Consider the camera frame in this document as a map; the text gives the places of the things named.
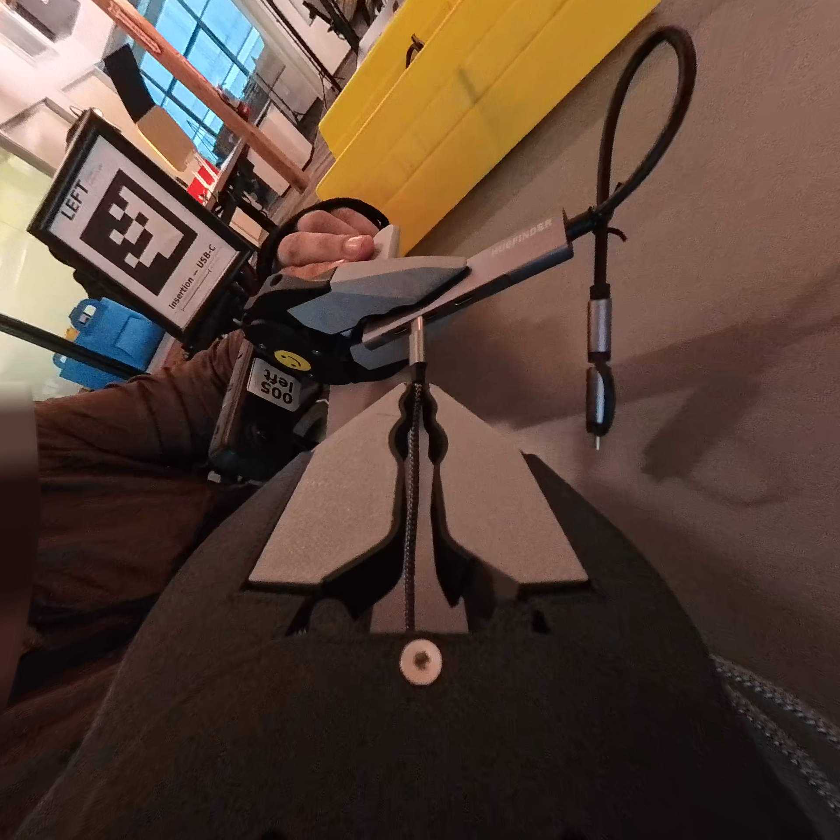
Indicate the window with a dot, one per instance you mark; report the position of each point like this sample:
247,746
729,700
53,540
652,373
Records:
197,59

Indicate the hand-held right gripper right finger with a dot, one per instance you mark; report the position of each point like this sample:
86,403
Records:
518,518

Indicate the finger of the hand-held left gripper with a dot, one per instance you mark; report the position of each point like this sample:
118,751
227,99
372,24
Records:
387,351
394,282

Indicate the wooden beam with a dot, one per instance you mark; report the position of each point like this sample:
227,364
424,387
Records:
216,98

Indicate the yellow plastic bin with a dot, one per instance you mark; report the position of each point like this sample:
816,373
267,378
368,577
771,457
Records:
459,131

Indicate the person's left forearm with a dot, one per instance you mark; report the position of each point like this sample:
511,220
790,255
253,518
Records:
131,459

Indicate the person's left hand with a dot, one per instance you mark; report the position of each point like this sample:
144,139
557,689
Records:
315,246

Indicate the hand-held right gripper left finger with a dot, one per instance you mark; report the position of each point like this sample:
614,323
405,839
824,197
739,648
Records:
328,518

